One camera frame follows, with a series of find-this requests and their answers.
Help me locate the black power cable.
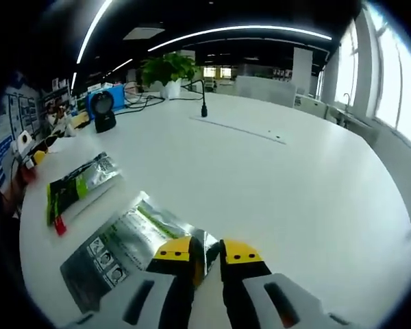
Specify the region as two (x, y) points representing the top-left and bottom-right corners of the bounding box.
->
(122, 94), (166, 114)

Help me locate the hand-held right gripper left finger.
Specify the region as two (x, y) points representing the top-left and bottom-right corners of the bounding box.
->
(64, 236), (196, 329)

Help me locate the green silver sheet goods packet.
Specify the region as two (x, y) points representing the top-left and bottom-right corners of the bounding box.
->
(46, 151), (125, 237)

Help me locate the metal shelf rack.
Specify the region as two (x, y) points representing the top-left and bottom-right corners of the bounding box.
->
(40, 77), (71, 107)

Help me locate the person's left hand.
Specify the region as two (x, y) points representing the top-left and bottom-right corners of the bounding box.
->
(18, 165), (40, 188)

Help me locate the large window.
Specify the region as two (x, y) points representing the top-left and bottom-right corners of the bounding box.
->
(334, 6), (411, 145)

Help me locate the white cabinet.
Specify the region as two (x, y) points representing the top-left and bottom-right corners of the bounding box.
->
(234, 75), (297, 108)

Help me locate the ceiling air vent panel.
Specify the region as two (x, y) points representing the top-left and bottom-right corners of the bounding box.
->
(123, 25), (166, 41)

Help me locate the potted green plant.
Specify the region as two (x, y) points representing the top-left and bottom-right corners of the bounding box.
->
(140, 53), (198, 100)

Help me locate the black gooseneck cable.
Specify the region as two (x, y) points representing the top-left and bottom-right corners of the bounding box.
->
(180, 79), (209, 119)

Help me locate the wall poster board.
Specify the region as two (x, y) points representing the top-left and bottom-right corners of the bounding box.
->
(0, 84), (42, 191)

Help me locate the blue plastic box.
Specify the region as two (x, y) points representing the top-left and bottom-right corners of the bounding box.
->
(85, 85), (125, 112)

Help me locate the sink with faucet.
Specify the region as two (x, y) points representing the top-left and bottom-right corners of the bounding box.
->
(328, 92), (368, 130)

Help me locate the yellow box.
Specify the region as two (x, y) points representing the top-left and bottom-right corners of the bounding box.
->
(70, 114), (90, 130)

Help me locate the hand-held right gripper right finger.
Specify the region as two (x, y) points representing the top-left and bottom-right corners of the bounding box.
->
(219, 239), (352, 329)

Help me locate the long ceiling light strip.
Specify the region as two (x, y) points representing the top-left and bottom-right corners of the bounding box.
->
(76, 0), (114, 64)

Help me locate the black cylindrical stand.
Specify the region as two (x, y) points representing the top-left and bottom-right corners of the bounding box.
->
(90, 91), (118, 134)

